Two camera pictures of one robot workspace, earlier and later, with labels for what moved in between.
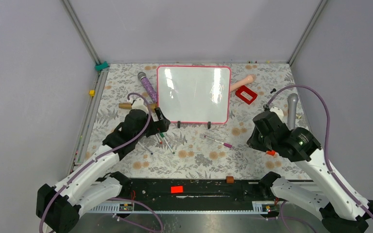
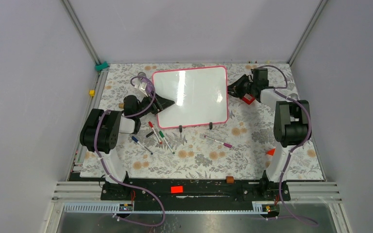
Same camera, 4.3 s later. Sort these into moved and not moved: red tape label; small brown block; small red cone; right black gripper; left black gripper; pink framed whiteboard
Moved: left black gripper; right black gripper
Not moved: small brown block; pink framed whiteboard; red tape label; small red cone
